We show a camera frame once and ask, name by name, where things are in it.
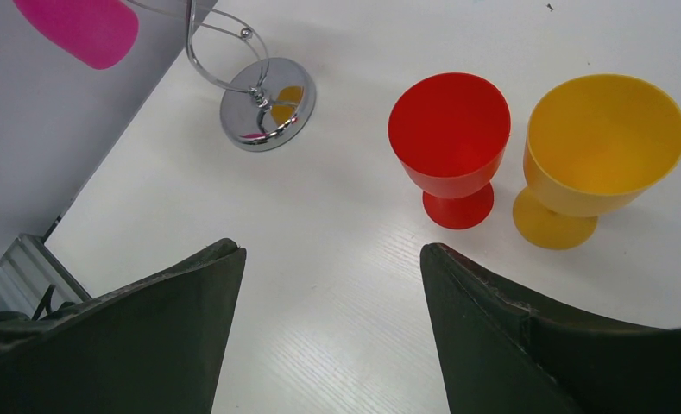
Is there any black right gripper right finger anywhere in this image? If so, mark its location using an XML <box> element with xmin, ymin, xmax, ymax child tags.
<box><xmin>419</xmin><ymin>243</ymin><xmax>681</xmax><ymax>413</ymax></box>

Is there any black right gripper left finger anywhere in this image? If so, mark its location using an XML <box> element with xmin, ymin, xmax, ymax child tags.
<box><xmin>0</xmin><ymin>238</ymin><xmax>247</xmax><ymax>413</ymax></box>

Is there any red wine glass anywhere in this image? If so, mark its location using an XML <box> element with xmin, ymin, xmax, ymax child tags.
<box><xmin>387</xmin><ymin>72</ymin><xmax>511</xmax><ymax>230</ymax></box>

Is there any yellow wine glass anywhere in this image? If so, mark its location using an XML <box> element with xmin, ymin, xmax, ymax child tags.
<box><xmin>512</xmin><ymin>73</ymin><xmax>681</xmax><ymax>250</ymax></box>

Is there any chrome wine glass rack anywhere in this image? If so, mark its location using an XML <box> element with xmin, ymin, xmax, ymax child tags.
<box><xmin>125</xmin><ymin>0</ymin><xmax>318</xmax><ymax>154</ymax></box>

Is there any pink wine glass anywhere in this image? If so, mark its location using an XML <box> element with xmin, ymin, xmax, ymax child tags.
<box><xmin>14</xmin><ymin>0</ymin><xmax>139</xmax><ymax>70</ymax></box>

